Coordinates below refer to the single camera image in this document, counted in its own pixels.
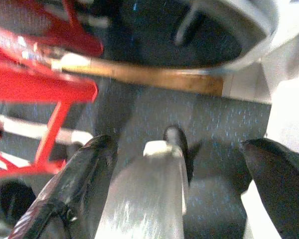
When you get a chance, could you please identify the white washing machine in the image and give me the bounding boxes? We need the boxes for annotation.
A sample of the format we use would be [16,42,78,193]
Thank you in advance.
[223,0,299,150]

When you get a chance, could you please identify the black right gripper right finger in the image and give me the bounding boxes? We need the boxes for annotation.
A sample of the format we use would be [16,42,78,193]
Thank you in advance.
[241,138,299,239]

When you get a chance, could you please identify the brown wooden plank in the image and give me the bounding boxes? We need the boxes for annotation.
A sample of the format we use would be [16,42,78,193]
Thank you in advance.
[52,58,224,97]

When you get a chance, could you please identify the black round laundry bucket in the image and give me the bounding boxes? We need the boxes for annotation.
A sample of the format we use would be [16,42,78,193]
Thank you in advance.
[99,0,282,73]

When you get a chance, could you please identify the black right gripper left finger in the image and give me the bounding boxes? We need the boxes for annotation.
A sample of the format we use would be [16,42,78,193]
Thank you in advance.
[7,134,119,239]

